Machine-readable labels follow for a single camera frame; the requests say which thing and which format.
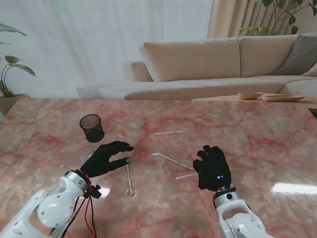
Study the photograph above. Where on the flat wooden plate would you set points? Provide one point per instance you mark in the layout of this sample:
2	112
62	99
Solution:
282	98

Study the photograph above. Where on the grey cushion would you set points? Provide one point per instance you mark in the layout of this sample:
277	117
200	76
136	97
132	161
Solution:
299	57

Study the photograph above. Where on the large-leaf green plant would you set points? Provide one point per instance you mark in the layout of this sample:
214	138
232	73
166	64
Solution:
23	69

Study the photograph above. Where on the white straw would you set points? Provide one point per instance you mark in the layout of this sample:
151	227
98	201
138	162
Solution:
129	179
173	160
171	132

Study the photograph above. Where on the black mesh holder cup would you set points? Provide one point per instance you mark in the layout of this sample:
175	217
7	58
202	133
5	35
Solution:
94	132

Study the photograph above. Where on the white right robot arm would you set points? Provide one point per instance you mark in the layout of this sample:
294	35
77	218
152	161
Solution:
237	218

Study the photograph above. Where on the cream cushion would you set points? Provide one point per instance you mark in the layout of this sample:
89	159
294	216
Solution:
312	72

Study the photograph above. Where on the beige curtain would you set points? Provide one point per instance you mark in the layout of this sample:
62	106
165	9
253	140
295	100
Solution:
227	17

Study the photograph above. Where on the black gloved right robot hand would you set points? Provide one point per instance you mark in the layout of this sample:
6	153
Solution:
213	171

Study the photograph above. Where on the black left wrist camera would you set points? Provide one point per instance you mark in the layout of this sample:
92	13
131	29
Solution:
95	191

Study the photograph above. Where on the beige sofa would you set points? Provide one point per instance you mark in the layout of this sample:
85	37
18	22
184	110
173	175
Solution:
193	59

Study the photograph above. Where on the pale plant pot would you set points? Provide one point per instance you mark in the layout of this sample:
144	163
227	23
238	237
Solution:
10	104

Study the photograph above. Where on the wooden bowl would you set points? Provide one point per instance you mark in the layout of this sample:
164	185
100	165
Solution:
250	96

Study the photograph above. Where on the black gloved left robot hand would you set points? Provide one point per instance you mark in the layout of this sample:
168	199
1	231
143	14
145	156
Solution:
99	161

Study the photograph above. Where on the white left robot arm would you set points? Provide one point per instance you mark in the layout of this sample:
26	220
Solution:
49	205

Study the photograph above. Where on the small-leaf green tree plant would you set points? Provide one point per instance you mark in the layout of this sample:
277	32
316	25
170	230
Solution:
255	31

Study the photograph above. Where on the sheer white curtain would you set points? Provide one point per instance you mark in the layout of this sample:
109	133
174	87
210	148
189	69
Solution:
99	37

